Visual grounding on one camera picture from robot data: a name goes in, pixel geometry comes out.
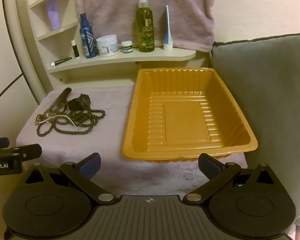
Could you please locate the black wrist watch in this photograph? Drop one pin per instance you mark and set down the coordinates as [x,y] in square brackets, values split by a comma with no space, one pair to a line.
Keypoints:
[78,102]

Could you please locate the purple fleece blanket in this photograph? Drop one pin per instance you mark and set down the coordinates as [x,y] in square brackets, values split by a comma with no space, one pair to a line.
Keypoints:
[95,100]

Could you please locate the yellow plastic tray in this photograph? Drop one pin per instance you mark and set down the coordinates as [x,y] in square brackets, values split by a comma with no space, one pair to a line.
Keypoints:
[185,115]

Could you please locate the dark green tube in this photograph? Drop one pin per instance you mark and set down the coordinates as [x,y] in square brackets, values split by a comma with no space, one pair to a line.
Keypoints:
[62,61]

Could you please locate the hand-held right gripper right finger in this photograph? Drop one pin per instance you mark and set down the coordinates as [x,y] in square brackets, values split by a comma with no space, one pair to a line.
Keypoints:
[206,166]

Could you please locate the black white lip balm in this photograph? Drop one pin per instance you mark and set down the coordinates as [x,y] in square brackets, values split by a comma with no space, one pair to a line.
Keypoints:
[75,50]

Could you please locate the purple tube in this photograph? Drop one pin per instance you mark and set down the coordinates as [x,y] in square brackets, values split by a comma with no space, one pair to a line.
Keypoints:
[53,13]

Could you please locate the purple hanging towel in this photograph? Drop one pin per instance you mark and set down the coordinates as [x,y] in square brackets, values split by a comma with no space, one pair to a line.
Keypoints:
[120,7]

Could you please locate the grey cushion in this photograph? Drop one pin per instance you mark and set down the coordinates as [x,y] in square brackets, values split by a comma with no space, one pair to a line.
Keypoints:
[272,92]

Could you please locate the blue white tube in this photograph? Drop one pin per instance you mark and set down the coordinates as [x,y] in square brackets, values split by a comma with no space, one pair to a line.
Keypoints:
[168,30]

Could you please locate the green spray bottle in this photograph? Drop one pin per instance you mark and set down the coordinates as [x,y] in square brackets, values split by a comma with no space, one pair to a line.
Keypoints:
[145,27]

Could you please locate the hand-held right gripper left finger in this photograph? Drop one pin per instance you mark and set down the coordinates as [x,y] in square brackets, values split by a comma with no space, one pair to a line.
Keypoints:
[91,166]

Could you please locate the white cream jar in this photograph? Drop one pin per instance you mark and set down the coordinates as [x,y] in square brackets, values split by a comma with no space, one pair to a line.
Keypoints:
[107,46]

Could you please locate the blue spray bottle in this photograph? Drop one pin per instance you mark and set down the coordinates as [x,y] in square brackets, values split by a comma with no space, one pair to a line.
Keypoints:
[87,38]

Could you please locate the small green white jar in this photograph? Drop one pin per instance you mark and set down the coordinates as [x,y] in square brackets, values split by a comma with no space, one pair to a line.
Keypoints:
[127,48]

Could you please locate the cream shelf unit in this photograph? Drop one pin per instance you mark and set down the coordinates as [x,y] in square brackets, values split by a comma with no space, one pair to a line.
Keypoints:
[130,55]

